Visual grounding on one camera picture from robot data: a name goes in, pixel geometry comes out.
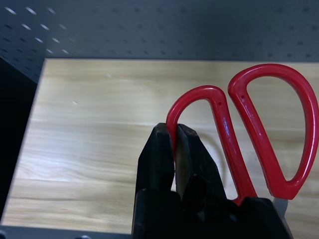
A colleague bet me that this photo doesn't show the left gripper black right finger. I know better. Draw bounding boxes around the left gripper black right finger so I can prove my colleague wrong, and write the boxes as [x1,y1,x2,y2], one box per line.
[175,124,227,203]

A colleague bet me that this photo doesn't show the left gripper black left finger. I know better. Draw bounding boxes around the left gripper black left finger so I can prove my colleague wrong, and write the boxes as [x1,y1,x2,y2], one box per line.
[133,123,175,198]

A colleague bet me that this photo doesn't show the red handled scissors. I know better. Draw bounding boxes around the red handled scissors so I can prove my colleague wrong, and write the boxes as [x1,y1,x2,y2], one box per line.
[165,63,319,220]

